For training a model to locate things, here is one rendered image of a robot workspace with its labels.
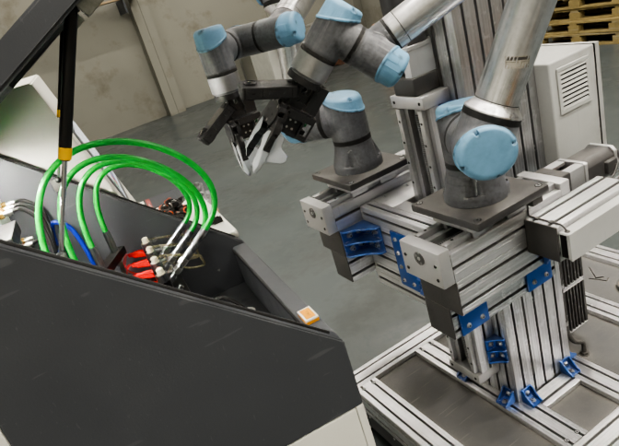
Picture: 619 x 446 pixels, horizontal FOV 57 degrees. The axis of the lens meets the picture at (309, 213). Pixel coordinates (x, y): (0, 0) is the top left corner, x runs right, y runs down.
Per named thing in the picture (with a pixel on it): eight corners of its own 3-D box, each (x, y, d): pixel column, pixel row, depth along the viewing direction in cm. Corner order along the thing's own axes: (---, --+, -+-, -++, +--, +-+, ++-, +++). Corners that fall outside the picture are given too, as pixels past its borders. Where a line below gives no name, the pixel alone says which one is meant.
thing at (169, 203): (198, 214, 194) (192, 200, 192) (169, 227, 191) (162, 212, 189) (184, 199, 214) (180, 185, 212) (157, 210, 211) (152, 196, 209)
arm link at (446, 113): (489, 141, 135) (480, 86, 130) (506, 158, 122) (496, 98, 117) (438, 154, 136) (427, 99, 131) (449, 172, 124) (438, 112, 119)
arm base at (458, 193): (476, 177, 143) (470, 139, 139) (525, 187, 130) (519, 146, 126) (431, 201, 137) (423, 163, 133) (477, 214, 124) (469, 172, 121)
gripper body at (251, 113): (266, 134, 140) (251, 86, 135) (235, 146, 137) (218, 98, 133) (257, 130, 146) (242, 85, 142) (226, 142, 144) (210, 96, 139)
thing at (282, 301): (354, 393, 120) (335, 332, 114) (336, 403, 119) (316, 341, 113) (260, 287, 175) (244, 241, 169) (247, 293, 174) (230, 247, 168)
